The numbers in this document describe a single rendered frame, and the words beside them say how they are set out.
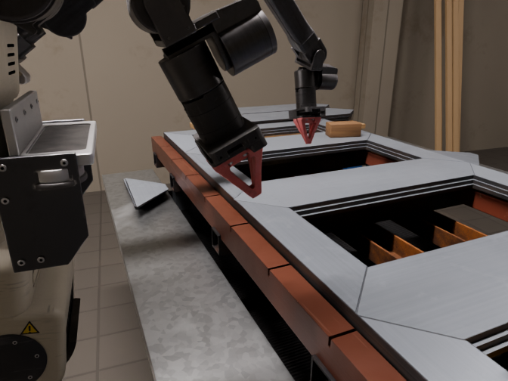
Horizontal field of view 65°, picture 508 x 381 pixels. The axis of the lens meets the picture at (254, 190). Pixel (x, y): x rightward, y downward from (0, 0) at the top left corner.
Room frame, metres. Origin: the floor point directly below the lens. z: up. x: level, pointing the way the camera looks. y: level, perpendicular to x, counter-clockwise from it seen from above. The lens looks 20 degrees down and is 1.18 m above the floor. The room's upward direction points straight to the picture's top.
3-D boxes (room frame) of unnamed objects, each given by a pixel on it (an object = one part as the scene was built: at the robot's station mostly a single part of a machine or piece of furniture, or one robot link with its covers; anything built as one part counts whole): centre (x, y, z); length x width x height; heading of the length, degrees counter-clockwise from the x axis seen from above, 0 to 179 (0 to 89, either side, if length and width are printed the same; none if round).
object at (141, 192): (1.30, 0.37, 0.70); 0.39 x 0.12 x 0.04; 24
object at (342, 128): (1.50, -0.34, 0.87); 0.12 x 0.06 x 0.05; 99
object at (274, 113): (2.03, -0.12, 0.82); 0.80 x 0.40 x 0.06; 114
